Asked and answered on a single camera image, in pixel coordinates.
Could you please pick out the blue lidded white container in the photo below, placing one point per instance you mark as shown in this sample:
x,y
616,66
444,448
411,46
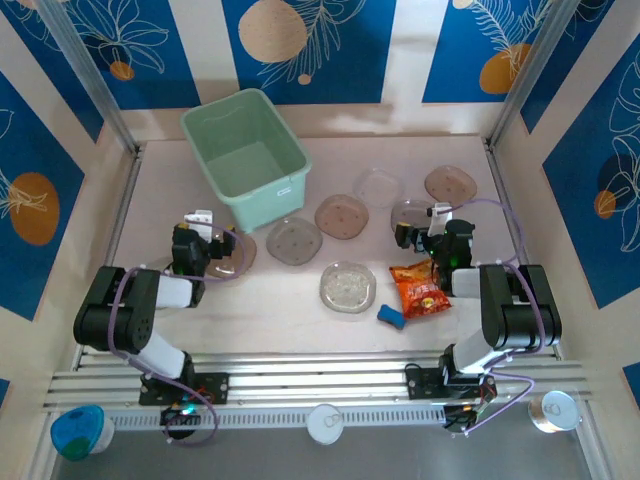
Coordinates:
x,y
77,432

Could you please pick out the white round cap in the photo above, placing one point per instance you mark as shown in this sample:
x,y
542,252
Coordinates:
x,y
325,425

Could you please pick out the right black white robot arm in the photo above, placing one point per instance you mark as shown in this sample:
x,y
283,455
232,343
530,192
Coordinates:
x,y
515,310

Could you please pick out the clear square plate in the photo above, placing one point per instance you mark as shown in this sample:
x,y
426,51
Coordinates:
x,y
379,187
348,289

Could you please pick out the brown translucent square plate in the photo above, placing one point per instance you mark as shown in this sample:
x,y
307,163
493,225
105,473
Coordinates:
x,y
450,185
246,260
341,216

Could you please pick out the green plastic bin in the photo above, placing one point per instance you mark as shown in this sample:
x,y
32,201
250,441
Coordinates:
x,y
240,150

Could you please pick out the aluminium frame post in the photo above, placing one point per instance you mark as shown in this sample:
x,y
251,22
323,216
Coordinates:
x,y
535,70
87,70

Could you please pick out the right aluminium frame post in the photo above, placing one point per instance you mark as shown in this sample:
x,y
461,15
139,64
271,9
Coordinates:
x,y
535,70

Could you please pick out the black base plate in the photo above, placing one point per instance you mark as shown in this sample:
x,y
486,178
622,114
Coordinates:
x,y
422,382
215,387

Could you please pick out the right base circuit board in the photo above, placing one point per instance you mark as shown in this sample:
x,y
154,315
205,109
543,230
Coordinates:
x,y
462,417

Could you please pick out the orange chips bag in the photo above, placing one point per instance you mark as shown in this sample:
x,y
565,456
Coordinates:
x,y
420,295

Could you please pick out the left aluminium frame post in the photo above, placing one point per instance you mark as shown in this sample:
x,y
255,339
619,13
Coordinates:
x,y
87,70

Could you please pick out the blue sponge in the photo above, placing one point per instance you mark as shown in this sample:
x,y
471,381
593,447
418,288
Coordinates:
x,y
391,316

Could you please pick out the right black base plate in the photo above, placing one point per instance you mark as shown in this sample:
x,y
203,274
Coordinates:
x,y
422,382

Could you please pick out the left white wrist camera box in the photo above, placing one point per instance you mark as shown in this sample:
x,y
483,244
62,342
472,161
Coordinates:
x,y
200,219

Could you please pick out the silver pull-tab can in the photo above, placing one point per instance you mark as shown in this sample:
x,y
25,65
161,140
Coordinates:
x,y
555,410

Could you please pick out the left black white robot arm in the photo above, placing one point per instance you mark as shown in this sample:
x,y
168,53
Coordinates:
x,y
125,310

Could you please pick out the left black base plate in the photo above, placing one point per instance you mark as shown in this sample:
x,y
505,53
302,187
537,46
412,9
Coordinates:
x,y
215,387

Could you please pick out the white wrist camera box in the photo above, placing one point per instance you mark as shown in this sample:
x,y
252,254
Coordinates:
x,y
200,219
441,212

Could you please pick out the aluminium mounting rail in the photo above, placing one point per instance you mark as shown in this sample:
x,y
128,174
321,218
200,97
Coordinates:
x,y
310,380

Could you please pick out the base circuit board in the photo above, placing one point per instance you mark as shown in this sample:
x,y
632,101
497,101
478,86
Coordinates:
x,y
180,415
462,417

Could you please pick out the left base circuit board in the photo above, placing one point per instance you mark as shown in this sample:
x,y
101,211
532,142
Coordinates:
x,y
180,415

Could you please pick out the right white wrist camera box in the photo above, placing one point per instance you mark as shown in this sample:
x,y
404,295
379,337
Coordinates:
x,y
441,212

